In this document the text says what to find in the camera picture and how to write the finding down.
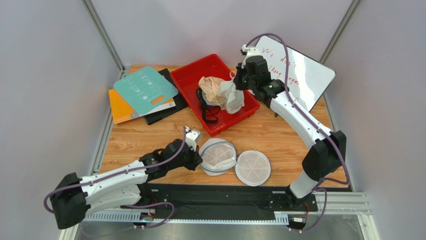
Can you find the white mesh laundry bag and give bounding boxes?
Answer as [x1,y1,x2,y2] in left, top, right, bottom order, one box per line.
[199,138,272,187]

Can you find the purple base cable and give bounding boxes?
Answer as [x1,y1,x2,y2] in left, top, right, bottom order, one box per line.
[123,201,175,231]

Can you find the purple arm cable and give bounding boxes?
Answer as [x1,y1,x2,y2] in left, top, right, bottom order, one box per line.
[244,32,351,234]
[43,126,189,215]

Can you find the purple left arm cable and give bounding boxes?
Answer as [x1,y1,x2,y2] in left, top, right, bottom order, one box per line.
[43,126,189,215]

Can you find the teal cutting board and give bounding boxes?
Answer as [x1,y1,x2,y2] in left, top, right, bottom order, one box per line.
[113,66,179,116]

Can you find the red plastic tray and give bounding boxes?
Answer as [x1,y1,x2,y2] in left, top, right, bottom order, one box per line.
[170,54,260,137]

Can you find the black folder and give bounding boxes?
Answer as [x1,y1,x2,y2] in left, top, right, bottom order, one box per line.
[144,68,188,125]

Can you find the white bra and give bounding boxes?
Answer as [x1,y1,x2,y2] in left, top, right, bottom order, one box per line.
[219,70,245,114]

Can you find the beige bra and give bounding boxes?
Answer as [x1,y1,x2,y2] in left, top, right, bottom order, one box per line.
[198,76,229,106]

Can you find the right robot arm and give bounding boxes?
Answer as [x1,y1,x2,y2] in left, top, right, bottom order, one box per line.
[233,55,347,199]

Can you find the white whiteboard with writing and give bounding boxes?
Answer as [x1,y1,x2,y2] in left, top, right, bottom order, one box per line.
[255,36,336,111]

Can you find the grey black bra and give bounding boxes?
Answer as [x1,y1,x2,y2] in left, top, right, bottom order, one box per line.
[196,87,221,126]

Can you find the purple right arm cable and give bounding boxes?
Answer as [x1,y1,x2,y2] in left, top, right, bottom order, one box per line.
[244,32,351,234]

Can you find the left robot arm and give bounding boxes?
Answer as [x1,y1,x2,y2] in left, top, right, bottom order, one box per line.
[48,139,203,230]

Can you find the orange folder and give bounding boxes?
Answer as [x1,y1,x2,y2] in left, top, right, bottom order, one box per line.
[108,88,176,125]

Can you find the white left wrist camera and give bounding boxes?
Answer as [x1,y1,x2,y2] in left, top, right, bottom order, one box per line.
[183,126,202,152]

